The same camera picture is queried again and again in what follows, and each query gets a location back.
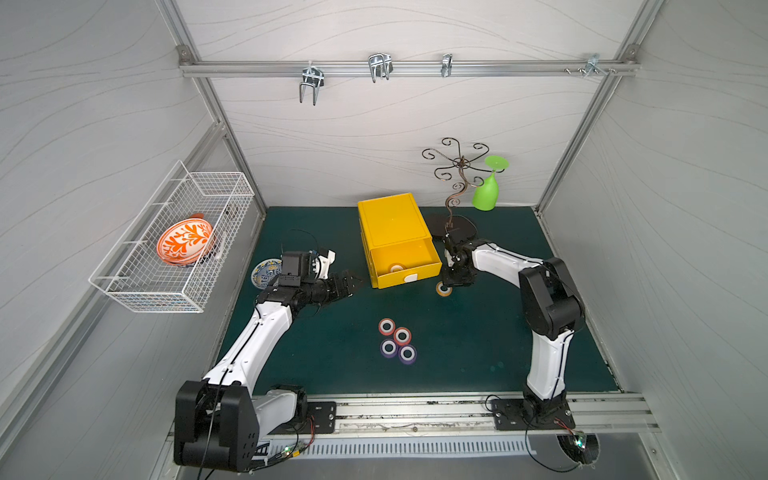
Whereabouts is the red tape roll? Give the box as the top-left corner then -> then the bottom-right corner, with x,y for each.
393,327 -> 412,346
378,318 -> 396,336

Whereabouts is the yellow plastic drawer cabinet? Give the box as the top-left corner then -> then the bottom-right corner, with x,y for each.
357,193 -> 442,289

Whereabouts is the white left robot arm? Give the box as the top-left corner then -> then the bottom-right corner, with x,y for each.
173,270 -> 363,472

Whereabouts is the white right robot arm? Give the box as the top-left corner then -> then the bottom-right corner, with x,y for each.
438,235 -> 584,422

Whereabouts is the purple tape roll left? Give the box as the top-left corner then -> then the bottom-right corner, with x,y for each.
380,339 -> 399,359

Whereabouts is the purple tape roll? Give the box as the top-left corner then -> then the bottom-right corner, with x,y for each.
398,344 -> 417,365
380,339 -> 399,359

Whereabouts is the purple tape roll right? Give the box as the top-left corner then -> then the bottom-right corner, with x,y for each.
398,344 -> 417,365

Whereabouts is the bronze scroll metal stand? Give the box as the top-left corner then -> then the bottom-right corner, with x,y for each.
421,137 -> 490,239

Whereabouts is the blue yellow patterned plate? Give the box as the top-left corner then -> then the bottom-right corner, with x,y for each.
250,258 -> 282,290

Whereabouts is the green plastic wine glass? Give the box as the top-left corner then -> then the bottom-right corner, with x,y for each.
472,155 -> 509,211

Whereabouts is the orange white patterned bowl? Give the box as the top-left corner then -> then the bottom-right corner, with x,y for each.
156,217 -> 215,266

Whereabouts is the metal double hook left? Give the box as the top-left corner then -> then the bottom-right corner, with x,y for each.
299,65 -> 325,106

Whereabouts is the metal double hook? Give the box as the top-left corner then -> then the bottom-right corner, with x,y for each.
368,53 -> 394,83
299,65 -> 325,106

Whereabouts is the metal single hook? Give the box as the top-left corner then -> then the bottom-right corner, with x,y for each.
440,53 -> 453,78

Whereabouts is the metal double hook middle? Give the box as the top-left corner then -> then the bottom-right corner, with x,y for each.
368,53 -> 394,83

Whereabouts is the metal hook right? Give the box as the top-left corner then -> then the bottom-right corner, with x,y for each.
564,54 -> 618,78

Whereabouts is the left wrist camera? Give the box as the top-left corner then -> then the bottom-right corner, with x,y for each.
280,249 -> 336,286

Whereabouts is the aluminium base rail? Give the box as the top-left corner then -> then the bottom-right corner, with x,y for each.
308,391 -> 661,439

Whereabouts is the white wire basket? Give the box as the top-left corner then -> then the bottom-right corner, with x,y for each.
89,161 -> 254,314

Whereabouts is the aluminium top rail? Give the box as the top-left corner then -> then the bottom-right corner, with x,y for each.
179,58 -> 641,80

